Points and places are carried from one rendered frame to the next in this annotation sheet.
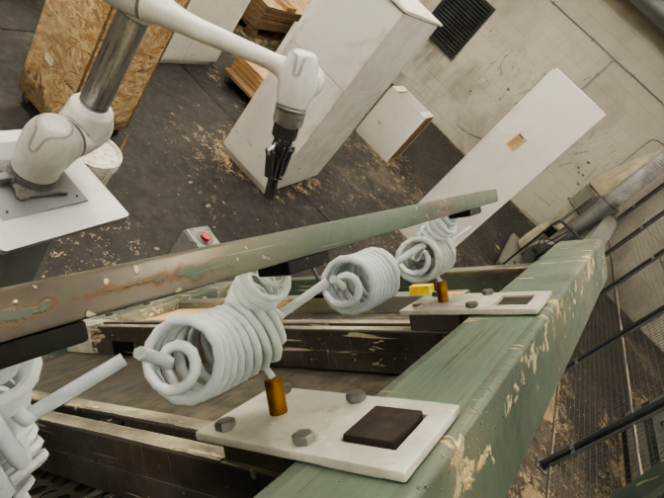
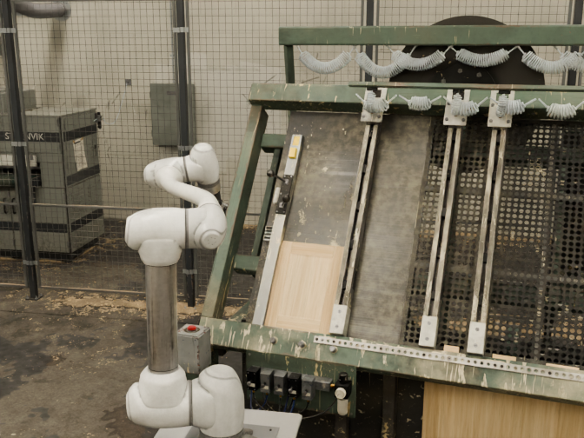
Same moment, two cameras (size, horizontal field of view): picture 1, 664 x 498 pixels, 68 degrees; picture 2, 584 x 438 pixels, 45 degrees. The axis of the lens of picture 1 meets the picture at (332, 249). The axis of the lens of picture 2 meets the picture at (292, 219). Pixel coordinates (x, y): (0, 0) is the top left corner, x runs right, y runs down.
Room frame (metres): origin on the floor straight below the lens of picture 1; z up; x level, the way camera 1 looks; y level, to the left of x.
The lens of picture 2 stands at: (0.89, 3.13, 2.13)
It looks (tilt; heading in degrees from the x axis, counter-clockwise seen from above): 14 degrees down; 272
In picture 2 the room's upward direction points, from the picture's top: straight up
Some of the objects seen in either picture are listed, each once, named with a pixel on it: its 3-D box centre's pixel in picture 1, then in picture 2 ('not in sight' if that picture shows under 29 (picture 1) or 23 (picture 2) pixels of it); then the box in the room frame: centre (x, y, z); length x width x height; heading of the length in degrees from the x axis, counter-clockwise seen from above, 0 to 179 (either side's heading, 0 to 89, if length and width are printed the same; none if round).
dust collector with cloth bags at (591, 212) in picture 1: (587, 217); not in sight; (6.40, -2.00, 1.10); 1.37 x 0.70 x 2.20; 173
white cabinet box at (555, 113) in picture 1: (492, 172); not in sight; (5.06, -0.65, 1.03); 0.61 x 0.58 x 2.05; 173
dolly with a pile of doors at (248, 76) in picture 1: (259, 82); not in sight; (4.76, 1.71, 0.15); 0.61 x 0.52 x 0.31; 173
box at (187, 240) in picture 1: (194, 253); (192, 349); (1.44, 0.37, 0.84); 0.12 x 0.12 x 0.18; 73
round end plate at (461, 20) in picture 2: not in sight; (463, 96); (0.17, -0.56, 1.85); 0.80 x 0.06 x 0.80; 163
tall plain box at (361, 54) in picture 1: (326, 87); not in sight; (3.90, 0.92, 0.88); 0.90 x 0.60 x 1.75; 173
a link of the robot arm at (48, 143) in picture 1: (47, 144); (218, 397); (1.24, 0.94, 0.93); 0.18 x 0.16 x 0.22; 11
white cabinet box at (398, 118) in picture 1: (394, 124); not in sight; (6.32, 0.50, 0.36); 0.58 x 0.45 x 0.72; 83
